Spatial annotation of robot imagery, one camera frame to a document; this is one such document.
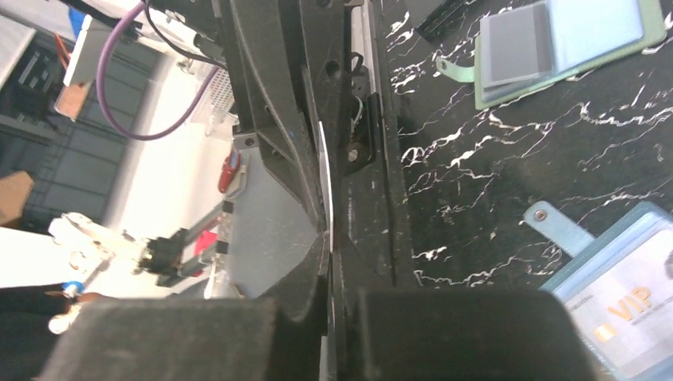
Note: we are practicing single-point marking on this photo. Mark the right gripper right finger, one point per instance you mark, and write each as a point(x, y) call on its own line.
point(383, 332)

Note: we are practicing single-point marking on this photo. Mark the blue leather card holder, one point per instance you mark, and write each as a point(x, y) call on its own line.
point(592, 256)

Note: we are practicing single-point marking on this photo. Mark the black flat plate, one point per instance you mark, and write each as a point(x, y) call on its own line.
point(429, 17)

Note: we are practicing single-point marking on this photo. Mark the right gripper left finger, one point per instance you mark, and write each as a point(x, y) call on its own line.
point(276, 336)

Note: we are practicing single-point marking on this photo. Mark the seated person in jeans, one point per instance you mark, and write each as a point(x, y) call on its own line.
point(26, 341)

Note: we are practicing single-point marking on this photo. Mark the VIP credit card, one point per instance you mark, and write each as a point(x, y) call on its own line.
point(626, 313)

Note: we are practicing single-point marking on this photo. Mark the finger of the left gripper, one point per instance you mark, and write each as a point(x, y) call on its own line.
point(255, 50)
point(348, 90)

